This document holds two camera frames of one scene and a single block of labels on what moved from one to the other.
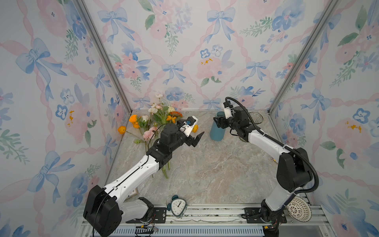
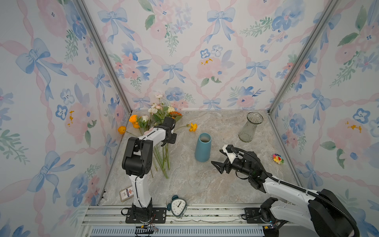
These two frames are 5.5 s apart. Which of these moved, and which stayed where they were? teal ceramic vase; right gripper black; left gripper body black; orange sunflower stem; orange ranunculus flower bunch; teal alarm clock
Moved: right gripper black; left gripper body black; teal ceramic vase
Stayed: orange ranunculus flower bunch; orange sunflower stem; teal alarm clock
